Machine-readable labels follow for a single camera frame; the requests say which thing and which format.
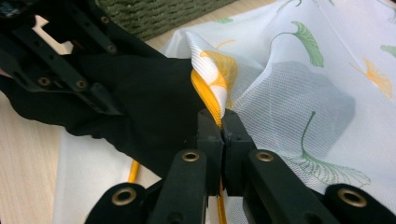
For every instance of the black cloth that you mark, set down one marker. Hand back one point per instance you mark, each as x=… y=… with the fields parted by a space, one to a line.
x=146 y=102

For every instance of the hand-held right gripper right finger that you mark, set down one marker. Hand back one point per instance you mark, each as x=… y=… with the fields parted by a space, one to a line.
x=236 y=146

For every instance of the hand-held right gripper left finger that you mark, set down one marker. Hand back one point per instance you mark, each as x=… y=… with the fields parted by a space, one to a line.
x=210 y=146

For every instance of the white leaf-print mesh laundry bag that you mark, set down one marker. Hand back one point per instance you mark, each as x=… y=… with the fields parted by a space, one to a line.
x=342 y=161

